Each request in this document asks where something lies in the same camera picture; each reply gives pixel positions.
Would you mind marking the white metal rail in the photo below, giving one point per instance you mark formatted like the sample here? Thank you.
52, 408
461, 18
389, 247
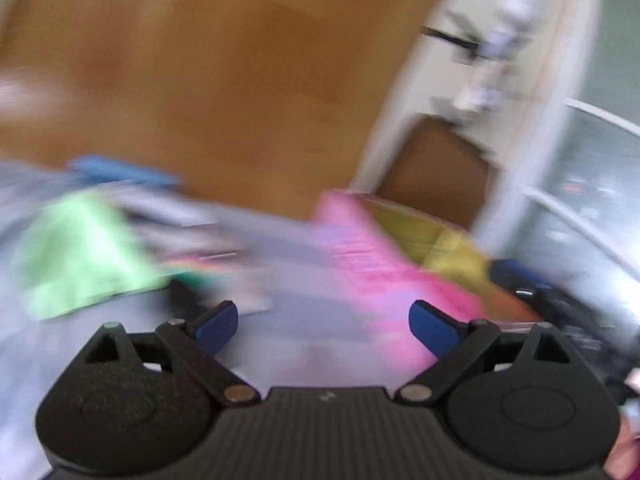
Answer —
605, 117
580, 225

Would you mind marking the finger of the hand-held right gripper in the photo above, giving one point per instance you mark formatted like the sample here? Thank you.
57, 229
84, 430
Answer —
517, 275

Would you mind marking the rainbow coloured packet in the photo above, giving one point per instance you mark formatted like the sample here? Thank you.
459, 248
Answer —
225, 270

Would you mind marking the green cloth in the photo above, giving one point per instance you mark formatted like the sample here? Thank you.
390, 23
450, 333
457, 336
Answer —
82, 255

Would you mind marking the black tripod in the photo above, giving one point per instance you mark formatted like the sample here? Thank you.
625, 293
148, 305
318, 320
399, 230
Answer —
450, 37

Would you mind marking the brown wooden furniture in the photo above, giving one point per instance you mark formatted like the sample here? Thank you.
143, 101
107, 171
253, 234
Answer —
435, 170

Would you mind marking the pink cardboard box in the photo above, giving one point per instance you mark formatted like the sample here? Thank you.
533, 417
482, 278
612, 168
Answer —
370, 265

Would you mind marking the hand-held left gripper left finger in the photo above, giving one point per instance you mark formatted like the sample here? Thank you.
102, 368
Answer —
217, 327

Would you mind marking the wooden headboard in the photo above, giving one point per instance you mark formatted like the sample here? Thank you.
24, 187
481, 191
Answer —
225, 85

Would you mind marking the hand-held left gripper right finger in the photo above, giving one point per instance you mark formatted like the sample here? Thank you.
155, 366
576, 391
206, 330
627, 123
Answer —
432, 330

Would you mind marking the blue case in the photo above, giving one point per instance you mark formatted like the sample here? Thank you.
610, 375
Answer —
125, 172

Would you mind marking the white blurred object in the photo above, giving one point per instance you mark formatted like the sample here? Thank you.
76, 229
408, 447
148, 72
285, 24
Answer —
500, 40

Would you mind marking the striped grey bed sheet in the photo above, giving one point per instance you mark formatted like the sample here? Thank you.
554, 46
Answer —
310, 280

